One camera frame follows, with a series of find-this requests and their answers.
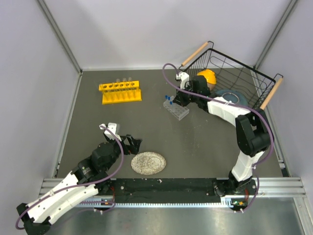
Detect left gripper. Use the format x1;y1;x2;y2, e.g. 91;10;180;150
104;134;141;171

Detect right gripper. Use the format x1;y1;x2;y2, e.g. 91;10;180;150
173;83;199;108

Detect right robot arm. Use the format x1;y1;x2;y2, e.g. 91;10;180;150
173;72;274;194

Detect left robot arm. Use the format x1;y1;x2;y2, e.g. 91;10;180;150
17;135;142;235

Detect clear plastic tube rack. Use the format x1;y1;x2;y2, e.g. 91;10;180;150
163;100;189;120

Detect speckled white plate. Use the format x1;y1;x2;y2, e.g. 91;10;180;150
131;152;166;175

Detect yellow brown bowl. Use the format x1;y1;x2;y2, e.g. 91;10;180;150
197;69;217;91

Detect blue plate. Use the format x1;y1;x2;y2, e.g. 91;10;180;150
215;89;248;106

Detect yellow test tube rack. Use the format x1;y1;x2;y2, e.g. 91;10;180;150
98;81;142;105

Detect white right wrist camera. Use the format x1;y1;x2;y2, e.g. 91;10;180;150
175;71;189;90

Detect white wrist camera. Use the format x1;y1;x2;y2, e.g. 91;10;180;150
175;71;189;90
99;122;122;141

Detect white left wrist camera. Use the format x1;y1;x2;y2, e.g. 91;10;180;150
99;122;122;141

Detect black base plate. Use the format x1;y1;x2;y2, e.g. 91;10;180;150
111;178;227;204

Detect black wire basket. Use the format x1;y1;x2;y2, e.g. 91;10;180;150
179;41;283;109

